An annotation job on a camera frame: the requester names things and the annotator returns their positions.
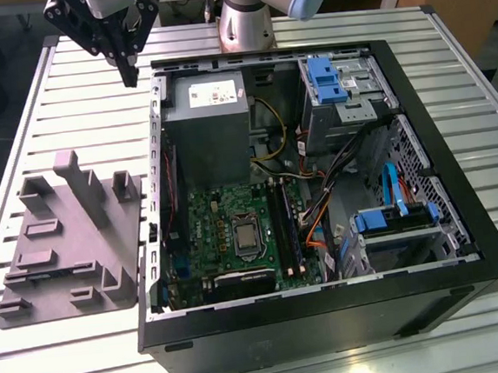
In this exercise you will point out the black RAM slot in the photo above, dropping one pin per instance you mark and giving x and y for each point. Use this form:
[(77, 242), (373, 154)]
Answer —
[(279, 236)]

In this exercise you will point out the black PC case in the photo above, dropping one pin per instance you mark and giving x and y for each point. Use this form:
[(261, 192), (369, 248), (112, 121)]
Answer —
[(288, 331)]

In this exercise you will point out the grey metal drive cage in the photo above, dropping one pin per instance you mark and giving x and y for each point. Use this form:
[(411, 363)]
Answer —
[(356, 111)]

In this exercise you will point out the wooden cabinet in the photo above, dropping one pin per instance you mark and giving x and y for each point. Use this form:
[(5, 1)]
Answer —
[(468, 1)]

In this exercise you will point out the hard disk in blue carrier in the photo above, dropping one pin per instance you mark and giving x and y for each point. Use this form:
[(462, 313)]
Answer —
[(374, 220)]

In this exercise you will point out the black graphics card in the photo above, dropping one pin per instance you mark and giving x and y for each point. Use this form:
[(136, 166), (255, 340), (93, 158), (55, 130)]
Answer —
[(240, 283)]

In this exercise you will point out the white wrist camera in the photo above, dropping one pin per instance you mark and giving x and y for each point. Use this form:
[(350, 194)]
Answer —
[(106, 0)]

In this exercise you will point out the blue drive latch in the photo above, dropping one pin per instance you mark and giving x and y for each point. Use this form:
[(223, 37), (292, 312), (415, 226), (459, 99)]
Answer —
[(324, 79)]

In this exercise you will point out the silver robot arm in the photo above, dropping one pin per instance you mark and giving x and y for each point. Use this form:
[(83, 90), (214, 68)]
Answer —
[(243, 21)]

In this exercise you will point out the grey parts rack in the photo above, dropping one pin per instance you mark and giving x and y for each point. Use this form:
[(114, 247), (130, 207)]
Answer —
[(63, 255)]

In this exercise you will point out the grey metal disk bay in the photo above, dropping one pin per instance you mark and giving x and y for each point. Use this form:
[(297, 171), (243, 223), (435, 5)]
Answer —
[(402, 237)]

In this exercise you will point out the grey power supply unit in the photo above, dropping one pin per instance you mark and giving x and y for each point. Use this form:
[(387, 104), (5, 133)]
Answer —
[(206, 146)]

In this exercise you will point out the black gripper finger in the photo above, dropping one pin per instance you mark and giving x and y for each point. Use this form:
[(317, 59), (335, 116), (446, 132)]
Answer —
[(71, 23), (147, 16)]

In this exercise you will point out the silver CPU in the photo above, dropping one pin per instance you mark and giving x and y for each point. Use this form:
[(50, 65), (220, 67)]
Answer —
[(245, 238)]

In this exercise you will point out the green motherboard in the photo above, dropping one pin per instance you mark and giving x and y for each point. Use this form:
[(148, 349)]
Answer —
[(203, 208)]

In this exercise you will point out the CPU socket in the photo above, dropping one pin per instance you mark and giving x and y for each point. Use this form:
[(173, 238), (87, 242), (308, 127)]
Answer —
[(246, 216)]

